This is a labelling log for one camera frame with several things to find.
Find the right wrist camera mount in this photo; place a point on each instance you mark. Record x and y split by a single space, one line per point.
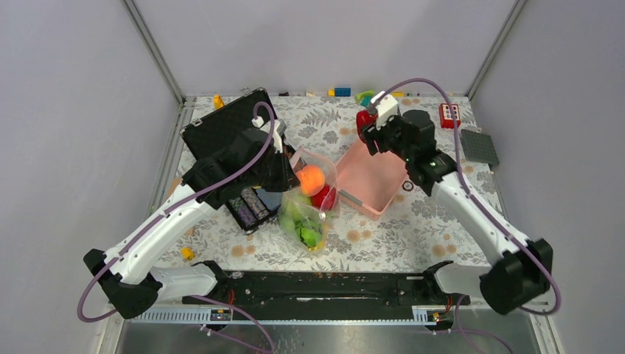
383 106

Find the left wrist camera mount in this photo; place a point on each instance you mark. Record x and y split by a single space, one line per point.
273 132

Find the blue toy brick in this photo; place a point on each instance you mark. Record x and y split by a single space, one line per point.
342 92

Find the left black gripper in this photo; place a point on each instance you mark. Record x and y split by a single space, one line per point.
287 179

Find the red toy window block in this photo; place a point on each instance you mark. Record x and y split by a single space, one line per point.
449 116

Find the floral tablecloth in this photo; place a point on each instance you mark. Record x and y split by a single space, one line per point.
412 234

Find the grey building baseplate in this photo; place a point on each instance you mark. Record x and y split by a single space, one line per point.
479 147

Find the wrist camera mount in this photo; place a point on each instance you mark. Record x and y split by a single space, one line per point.
273 132
383 106

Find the green bumpy toy fruit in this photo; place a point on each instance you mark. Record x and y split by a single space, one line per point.
287 222

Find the clear zip top bag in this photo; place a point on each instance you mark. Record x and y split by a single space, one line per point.
300 207

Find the green striped toy watermelon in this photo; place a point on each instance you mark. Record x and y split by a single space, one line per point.
309 233

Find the red toy apple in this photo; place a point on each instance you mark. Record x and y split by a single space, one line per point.
326 199

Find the orange toy peach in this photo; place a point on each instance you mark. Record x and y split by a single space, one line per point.
312 180

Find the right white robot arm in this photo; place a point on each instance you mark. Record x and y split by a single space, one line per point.
519 272

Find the small yellow brick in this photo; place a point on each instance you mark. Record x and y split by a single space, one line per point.
187 253

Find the red toy pepper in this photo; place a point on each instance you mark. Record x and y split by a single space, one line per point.
363 120

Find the tan toy piece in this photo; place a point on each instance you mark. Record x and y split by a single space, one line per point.
174 184

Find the green teal toy block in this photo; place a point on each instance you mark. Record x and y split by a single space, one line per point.
364 98

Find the yellow toy brick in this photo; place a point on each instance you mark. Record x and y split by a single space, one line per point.
218 102

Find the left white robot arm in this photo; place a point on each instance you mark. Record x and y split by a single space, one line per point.
127 272

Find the black poker chip case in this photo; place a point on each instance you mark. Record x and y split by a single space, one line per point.
206 139

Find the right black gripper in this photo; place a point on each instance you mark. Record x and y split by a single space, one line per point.
372 133

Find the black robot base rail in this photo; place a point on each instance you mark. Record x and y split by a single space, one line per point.
284 296

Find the pink plastic basket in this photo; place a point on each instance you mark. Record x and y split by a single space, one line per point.
369 183

